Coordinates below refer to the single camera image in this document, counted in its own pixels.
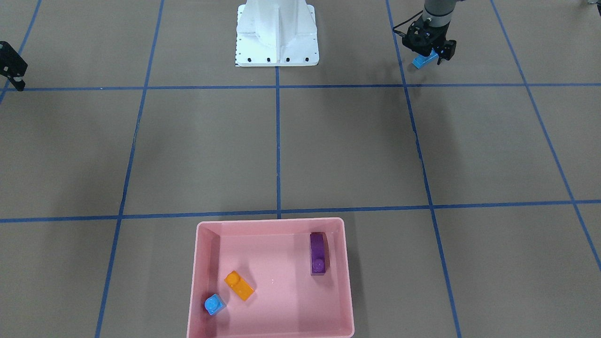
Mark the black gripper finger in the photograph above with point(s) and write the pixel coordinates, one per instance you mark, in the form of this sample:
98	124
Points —
12	66

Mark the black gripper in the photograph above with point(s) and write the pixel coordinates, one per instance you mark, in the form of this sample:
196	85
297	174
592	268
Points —
449	48

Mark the long blue toy block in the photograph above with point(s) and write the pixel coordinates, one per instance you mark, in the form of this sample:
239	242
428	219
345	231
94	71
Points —
421	61

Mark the purple curved toy block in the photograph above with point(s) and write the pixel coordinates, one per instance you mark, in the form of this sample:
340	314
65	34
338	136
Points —
318	254

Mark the orange sloped toy block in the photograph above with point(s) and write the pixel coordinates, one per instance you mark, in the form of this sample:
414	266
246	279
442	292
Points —
239	285

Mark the small blue toy block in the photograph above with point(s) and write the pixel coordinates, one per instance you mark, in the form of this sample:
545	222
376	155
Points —
214	304

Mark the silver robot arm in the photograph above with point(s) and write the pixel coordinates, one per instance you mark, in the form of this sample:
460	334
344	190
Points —
438	12

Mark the pink plastic box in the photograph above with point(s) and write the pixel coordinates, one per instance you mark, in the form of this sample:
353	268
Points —
274	257

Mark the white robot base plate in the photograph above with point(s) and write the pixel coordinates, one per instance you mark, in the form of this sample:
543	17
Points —
276	33

